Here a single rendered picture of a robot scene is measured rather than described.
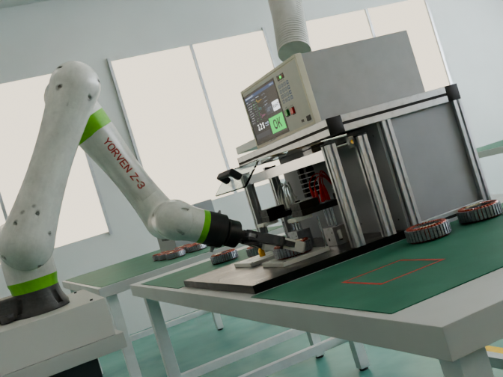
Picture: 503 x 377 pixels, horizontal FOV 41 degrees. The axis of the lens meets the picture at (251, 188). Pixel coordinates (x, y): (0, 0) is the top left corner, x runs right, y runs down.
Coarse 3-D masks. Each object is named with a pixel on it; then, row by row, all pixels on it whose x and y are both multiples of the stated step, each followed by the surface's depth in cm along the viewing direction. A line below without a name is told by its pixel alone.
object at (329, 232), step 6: (324, 228) 195; (330, 228) 191; (336, 228) 191; (342, 228) 192; (330, 234) 192; (336, 234) 191; (342, 234) 191; (330, 240) 193; (336, 240) 190; (342, 240) 191; (348, 240) 192
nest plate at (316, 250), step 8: (312, 248) 191; (320, 248) 185; (328, 248) 185; (296, 256) 185; (304, 256) 182; (312, 256) 183; (264, 264) 192; (272, 264) 186; (280, 264) 181; (288, 264) 180
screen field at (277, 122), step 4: (276, 116) 205; (280, 116) 202; (272, 120) 208; (276, 120) 206; (280, 120) 203; (272, 124) 209; (276, 124) 206; (280, 124) 204; (284, 124) 201; (272, 128) 209; (276, 128) 207; (280, 128) 205; (284, 128) 202; (272, 132) 210
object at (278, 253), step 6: (300, 240) 186; (306, 240) 186; (276, 246) 190; (306, 246) 185; (312, 246) 188; (276, 252) 186; (282, 252) 185; (288, 252) 184; (294, 252) 184; (306, 252) 186; (276, 258) 187; (282, 258) 185
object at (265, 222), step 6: (282, 204) 213; (264, 210) 212; (270, 210) 211; (276, 210) 212; (282, 210) 212; (288, 210) 213; (264, 216) 213; (270, 216) 210; (276, 216) 211; (282, 216) 212; (264, 222) 214; (270, 222) 211; (276, 222) 211; (294, 222) 217; (294, 228) 219; (300, 228) 215
